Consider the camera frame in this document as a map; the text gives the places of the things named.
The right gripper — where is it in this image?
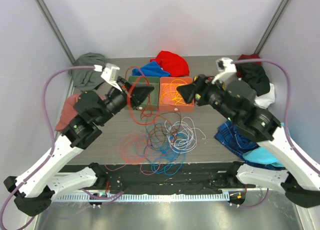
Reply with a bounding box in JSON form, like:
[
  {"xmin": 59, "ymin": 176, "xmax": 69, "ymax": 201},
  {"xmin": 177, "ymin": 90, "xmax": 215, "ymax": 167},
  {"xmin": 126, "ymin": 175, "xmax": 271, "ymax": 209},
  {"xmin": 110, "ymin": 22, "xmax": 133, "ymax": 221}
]
[{"xmin": 176, "ymin": 74, "xmax": 238, "ymax": 123}]

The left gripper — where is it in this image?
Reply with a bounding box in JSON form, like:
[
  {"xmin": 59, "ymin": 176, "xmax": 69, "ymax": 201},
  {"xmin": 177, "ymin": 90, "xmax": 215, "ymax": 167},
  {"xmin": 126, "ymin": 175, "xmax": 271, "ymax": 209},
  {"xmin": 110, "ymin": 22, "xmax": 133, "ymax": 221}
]
[{"xmin": 95, "ymin": 75, "xmax": 154, "ymax": 126}]

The yellow cable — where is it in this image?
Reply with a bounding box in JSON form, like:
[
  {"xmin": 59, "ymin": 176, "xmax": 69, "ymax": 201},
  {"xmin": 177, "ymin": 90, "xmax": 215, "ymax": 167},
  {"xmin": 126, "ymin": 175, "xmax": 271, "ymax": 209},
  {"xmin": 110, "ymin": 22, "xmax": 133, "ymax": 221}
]
[{"xmin": 169, "ymin": 83, "xmax": 191, "ymax": 106}]

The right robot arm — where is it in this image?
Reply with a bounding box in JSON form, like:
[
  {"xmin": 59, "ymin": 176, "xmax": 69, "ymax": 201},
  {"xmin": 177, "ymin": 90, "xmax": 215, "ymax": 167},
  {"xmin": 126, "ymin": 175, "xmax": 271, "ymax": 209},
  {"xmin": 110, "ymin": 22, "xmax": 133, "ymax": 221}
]
[{"xmin": 177, "ymin": 74, "xmax": 320, "ymax": 208}]

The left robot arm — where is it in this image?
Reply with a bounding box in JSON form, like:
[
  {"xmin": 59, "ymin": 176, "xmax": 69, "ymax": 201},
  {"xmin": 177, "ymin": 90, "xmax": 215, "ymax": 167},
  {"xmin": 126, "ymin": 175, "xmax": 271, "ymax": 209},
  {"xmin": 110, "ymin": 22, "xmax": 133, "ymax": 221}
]
[{"xmin": 3, "ymin": 76, "xmax": 155, "ymax": 217}]

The green drawer box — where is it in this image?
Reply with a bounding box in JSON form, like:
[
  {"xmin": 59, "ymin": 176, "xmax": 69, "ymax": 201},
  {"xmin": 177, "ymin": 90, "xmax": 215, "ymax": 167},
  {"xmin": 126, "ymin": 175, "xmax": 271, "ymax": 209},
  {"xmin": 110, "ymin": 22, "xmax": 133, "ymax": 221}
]
[{"xmin": 127, "ymin": 75, "xmax": 161, "ymax": 113}]

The salmon drawer box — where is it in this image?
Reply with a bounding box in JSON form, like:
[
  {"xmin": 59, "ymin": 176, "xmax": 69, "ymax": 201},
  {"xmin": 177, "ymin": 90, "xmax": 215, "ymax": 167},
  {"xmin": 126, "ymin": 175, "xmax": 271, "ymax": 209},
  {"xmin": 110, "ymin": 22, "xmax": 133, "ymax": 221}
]
[{"xmin": 158, "ymin": 77, "xmax": 195, "ymax": 113}]

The grey cloth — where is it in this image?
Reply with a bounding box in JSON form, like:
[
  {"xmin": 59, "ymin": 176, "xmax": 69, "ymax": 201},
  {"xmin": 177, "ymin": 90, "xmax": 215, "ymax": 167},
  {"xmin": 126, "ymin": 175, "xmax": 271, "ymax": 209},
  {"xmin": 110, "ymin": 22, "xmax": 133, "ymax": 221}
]
[{"xmin": 69, "ymin": 52, "xmax": 108, "ymax": 92}]

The blue plaid cloth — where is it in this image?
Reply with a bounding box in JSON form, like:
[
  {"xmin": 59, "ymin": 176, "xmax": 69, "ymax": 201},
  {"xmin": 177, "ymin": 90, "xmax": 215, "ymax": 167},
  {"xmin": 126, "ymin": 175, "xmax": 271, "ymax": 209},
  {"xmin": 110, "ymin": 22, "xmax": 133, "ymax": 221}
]
[{"xmin": 214, "ymin": 121, "xmax": 285, "ymax": 171}]

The dark red cloth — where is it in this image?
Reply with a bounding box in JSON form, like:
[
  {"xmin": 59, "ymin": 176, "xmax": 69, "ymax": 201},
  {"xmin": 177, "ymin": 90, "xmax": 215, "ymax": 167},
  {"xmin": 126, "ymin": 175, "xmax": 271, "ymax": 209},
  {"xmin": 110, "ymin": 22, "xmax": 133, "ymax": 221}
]
[{"xmin": 238, "ymin": 53, "xmax": 260, "ymax": 60}]

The black cloth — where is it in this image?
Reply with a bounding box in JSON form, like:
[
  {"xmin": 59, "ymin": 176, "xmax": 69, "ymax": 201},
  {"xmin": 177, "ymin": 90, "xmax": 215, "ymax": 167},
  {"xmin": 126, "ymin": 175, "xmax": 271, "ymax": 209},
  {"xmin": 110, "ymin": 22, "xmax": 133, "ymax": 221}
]
[{"xmin": 236, "ymin": 62, "xmax": 271, "ymax": 97}]

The dusty pink cloth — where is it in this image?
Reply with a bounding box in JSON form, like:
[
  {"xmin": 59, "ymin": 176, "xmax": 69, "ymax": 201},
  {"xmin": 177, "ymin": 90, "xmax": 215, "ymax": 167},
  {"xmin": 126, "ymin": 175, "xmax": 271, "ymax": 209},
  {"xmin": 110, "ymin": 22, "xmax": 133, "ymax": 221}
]
[{"xmin": 54, "ymin": 92, "xmax": 106, "ymax": 133}]

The white cloth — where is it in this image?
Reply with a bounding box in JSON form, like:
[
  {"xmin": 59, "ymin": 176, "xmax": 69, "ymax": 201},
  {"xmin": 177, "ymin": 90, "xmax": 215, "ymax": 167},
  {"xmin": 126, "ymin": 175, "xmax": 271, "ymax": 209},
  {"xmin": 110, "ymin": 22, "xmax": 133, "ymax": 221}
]
[{"xmin": 254, "ymin": 83, "xmax": 276, "ymax": 109}]

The cyan cloth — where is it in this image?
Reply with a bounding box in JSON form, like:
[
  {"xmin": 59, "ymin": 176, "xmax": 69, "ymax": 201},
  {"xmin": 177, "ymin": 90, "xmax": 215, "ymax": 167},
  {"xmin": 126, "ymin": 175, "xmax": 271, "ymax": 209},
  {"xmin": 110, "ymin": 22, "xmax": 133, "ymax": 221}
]
[{"xmin": 237, "ymin": 133, "xmax": 284, "ymax": 168}]

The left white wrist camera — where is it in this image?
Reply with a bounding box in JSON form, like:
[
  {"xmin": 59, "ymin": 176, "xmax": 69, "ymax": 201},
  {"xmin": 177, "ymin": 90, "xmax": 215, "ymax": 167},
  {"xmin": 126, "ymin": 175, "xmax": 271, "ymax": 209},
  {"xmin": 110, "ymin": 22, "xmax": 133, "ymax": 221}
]
[{"xmin": 94, "ymin": 63, "xmax": 122, "ymax": 91}]

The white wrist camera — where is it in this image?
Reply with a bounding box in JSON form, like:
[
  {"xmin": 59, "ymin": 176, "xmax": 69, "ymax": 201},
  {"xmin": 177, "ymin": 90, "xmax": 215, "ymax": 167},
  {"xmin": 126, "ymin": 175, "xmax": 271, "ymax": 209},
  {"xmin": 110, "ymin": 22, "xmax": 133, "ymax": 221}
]
[
  {"xmin": 94, "ymin": 63, "xmax": 122, "ymax": 91},
  {"xmin": 211, "ymin": 57, "xmax": 237, "ymax": 84}
]

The black cable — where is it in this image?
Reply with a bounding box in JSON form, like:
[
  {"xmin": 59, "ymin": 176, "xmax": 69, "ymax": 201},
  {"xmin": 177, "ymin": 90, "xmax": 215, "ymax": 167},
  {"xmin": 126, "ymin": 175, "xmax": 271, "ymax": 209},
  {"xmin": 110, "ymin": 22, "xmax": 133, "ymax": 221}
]
[{"xmin": 139, "ymin": 107, "xmax": 181, "ymax": 147}]

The white cable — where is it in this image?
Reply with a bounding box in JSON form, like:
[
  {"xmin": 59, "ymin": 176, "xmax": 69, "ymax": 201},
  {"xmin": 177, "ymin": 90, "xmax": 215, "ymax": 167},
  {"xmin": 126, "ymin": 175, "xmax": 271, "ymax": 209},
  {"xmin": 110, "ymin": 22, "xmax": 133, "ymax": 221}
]
[{"xmin": 166, "ymin": 116, "xmax": 207, "ymax": 155}]

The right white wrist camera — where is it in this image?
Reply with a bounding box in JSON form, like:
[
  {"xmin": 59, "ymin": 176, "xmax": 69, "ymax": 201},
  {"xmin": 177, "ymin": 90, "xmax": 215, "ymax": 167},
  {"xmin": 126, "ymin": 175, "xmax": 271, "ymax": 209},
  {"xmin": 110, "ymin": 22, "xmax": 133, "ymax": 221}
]
[{"xmin": 211, "ymin": 57, "xmax": 237, "ymax": 84}]

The orange cable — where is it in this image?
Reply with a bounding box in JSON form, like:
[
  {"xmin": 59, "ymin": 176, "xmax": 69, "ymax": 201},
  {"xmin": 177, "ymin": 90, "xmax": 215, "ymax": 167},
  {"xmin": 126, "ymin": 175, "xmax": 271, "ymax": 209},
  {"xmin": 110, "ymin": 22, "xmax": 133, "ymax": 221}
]
[{"xmin": 118, "ymin": 132, "xmax": 156, "ymax": 165}]

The blue cable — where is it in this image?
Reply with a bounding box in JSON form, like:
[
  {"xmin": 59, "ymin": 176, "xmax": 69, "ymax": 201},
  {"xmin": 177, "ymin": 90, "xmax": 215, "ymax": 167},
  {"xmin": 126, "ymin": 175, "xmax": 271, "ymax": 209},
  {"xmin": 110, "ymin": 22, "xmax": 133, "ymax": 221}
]
[{"xmin": 147, "ymin": 119, "xmax": 198, "ymax": 176}]

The pink cable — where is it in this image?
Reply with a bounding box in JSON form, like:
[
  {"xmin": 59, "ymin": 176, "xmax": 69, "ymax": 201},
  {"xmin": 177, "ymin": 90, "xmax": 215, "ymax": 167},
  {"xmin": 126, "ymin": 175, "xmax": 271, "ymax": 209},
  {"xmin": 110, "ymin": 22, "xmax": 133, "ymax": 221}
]
[{"xmin": 103, "ymin": 162, "xmax": 156, "ymax": 177}]

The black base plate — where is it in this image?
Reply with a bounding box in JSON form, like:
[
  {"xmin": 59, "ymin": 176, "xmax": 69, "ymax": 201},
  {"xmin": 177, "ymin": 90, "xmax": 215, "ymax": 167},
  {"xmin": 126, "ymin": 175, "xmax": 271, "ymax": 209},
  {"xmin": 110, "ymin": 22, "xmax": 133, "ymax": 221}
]
[{"xmin": 47, "ymin": 161, "xmax": 256, "ymax": 195}]

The slotted cable duct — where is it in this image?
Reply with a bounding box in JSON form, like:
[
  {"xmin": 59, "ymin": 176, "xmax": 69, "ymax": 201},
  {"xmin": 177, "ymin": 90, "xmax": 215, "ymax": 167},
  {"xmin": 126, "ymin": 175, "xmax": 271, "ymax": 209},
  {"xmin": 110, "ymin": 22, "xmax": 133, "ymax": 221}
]
[{"xmin": 55, "ymin": 191, "xmax": 230, "ymax": 203}]

